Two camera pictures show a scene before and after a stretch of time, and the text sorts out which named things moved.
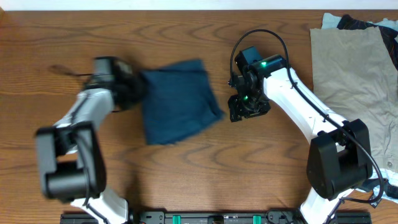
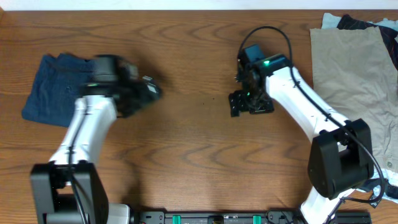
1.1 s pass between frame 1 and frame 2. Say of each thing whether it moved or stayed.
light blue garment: stayed
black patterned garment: stayed
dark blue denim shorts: moved
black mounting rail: stayed
